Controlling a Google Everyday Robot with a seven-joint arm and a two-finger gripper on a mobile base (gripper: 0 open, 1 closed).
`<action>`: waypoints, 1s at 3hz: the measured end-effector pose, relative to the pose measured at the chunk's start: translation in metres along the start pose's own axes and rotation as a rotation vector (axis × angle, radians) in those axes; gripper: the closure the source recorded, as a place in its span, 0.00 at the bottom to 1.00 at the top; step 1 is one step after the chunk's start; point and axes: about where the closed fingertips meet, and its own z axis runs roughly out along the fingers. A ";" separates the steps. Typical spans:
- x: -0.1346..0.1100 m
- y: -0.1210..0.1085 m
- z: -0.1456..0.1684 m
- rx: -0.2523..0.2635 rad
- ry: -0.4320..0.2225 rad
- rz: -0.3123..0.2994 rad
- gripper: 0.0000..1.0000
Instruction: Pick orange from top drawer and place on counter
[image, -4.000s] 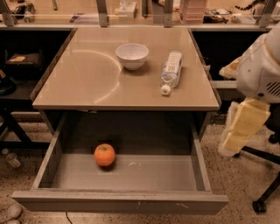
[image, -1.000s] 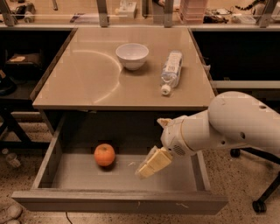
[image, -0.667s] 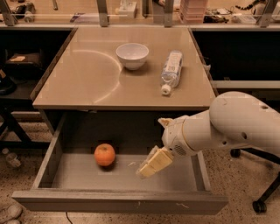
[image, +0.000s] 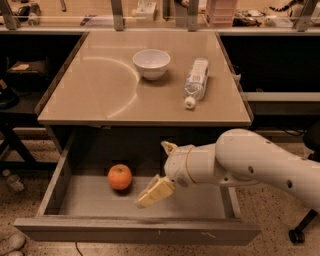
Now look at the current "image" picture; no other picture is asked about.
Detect clear plastic water bottle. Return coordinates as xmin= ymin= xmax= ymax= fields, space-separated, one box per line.
xmin=183 ymin=58 xmax=209 ymax=109

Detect pink stacked trays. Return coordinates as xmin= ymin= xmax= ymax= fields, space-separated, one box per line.
xmin=205 ymin=0 xmax=238 ymax=28

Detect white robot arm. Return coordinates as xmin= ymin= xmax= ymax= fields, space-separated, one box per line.
xmin=136 ymin=129 xmax=320 ymax=211

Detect white shoe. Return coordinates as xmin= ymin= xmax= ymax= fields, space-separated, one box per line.
xmin=0 ymin=233 xmax=26 ymax=256

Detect white ceramic bowl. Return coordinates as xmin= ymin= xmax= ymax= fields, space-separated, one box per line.
xmin=133 ymin=49 xmax=171 ymax=81

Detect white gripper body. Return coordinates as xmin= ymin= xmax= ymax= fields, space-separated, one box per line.
xmin=164 ymin=145 xmax=193 ymax=187

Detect grey counter cabinet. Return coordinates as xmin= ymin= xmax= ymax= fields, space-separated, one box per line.
xmin=34 ymin=30 xmax=254 ymax=161

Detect small clear jar on floor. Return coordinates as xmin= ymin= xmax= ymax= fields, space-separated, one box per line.
xmin=2 ymin=169 xmax=25 ymax=192

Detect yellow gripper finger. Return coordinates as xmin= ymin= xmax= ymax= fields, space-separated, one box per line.
xmin=135 ymin=175 xmax=175 ymax=208
xmin=161 ymin=141 xmax=177 ymax=155

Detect orange fruit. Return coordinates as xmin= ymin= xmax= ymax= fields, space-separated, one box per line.
xmin=107 ymin=164 xmax=132 ymax=191

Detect grey open drawer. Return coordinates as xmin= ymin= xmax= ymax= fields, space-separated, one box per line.
xmin=14 ymin=127 xmax=260 ymax=245

